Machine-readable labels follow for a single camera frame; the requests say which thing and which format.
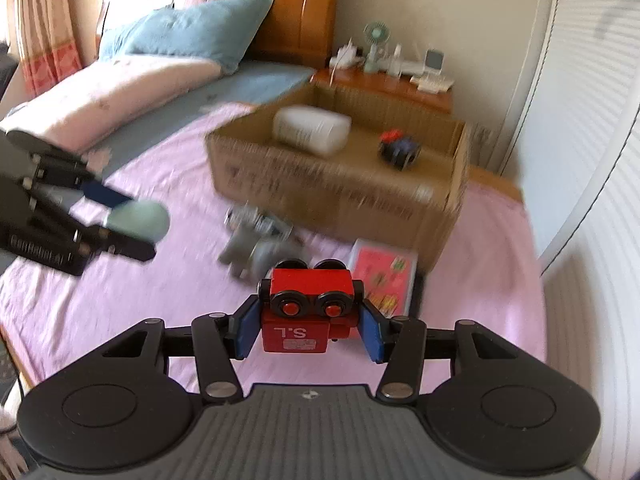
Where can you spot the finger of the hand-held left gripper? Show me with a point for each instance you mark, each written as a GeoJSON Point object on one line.
{"type": "Point", "coordinates": [105, 192]}
{"type": "Point", "coordinates": [125, 250]}

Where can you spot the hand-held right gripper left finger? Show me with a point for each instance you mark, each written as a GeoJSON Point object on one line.
{"type": "Point", "coordinates": [247, 330]}

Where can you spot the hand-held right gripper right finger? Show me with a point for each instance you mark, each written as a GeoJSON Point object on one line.
{"type": "Point", "coordinates": [372, 335]}

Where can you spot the mint green bottle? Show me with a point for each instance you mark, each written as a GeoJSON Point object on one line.
{"type": "Point", "coordinates": [145, 220]}

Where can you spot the red toy train block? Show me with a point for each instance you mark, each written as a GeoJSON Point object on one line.
{"type": "Point", "coordinates": [295, 335]}

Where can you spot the brown cardboard box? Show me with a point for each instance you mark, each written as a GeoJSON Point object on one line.
{"type": "Point", "coordinates": [325, 195]}

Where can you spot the black toy train block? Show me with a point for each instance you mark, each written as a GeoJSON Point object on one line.
{"type": "Point", "coordinates": [400, 152]}

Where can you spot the white plastic container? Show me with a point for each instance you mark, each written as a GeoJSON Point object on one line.
{"type": "Point", "coordinates": [310, 127]}

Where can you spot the pink cloth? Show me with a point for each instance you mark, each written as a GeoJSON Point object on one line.
{"type": "Point", "coordinates": [165, 300]}

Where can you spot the pink card box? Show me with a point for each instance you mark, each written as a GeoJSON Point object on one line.
{"type": "Point", "coordinates": [380, 265]}

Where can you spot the grey elephant toy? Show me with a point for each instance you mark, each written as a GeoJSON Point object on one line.
{"type": "Point", "coordinates": [250, 245]}

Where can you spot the pink floral quilt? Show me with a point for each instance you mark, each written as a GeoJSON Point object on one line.
{"type": "Point", "coordinates": [125, 90]}

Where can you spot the orange patterned curtain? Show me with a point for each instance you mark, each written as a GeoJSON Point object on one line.
{"type": "Point", "coordinates": [45, 35]}

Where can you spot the blue pillow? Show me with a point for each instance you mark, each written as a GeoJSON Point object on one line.
{"type": "Point", "coordinates": [200, 30]}

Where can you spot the white louvred wardrobe door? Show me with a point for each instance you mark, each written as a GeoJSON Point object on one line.
{"type": "Point", "coordinates": [590, 60]}
{"type": "Point", "coordinates": [600, 335]}

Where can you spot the wooden nightstand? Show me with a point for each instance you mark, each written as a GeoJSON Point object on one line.
{"type": "Point", "coordinates": [370, 85]}

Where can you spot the white remote controls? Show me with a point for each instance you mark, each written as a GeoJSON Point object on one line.
{"type": "Point", "coordinates": [432, 83]}

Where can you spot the wooden headboard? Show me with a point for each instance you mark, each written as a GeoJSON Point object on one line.
{"type": "Point", "coordinates": [300, 10]}

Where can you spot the white router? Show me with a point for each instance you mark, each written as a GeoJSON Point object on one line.
{"type": "Point", "coordinates": [410, 66]}

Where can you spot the white power strip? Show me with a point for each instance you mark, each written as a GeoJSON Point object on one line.
{"type": "Point", "coordinates": [345, 57]}

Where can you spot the white screen device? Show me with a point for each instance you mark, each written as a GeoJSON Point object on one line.
{"type": "Point", "coordinates": [434, 61]}

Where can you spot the small green desk fan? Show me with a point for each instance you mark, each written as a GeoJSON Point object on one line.
{"type": "Point", "coordinates": [375, 32]}

